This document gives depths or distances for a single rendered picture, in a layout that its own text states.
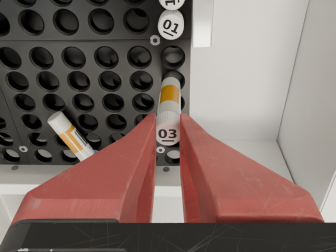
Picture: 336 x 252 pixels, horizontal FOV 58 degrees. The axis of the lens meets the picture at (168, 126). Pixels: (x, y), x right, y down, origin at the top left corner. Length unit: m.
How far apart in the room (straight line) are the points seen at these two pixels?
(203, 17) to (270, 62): 0.07
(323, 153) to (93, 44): 0.15
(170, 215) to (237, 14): 0.33
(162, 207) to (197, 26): 0.31
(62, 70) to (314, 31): 0.16
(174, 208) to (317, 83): 0.31
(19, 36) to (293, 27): 0.18
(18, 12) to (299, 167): 0.20
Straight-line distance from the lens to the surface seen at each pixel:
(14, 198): 0.49
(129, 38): 0.16
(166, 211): 0.47
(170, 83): 0.16
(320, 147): 0.21
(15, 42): 0.19
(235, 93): 0.25
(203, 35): 0.22
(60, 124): 0.19
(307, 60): 0.23
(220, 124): 0.27
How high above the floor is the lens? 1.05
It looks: 55 degrees down
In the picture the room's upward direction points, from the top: 176 degrees counter-clockwise
